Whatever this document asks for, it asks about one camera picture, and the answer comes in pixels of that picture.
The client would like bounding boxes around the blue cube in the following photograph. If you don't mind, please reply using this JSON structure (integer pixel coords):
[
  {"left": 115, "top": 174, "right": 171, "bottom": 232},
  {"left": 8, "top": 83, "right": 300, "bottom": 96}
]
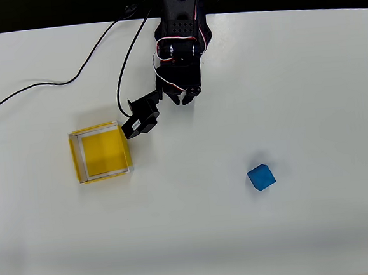
[{"left": 245, "top": 163, "right": 278, "bottom": 193}]

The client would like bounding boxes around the thin black camera cable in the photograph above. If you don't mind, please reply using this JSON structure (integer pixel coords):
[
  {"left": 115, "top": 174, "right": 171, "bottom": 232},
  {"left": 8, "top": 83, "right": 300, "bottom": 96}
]
[{"left": 109, "top": 6, "right": 163, "bottom": 120}]

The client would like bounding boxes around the yellow open box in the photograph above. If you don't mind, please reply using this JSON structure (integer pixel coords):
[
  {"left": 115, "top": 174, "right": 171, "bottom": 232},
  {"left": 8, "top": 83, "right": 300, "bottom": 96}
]
[{"left": 67, "top": 119, "right": 135, "bottom": 186}]

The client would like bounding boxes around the black camera with white label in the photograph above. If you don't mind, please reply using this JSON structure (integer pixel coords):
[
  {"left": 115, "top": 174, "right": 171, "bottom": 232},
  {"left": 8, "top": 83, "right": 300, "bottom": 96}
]
[{"left": 118, "top": 88, "right": 167, "bottom": 141}]

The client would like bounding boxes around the long black cable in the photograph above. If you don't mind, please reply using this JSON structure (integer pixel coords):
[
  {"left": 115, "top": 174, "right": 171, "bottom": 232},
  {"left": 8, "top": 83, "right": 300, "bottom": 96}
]
[{"left": 0, "top": 4, "right": 146, "bottom": 123}]

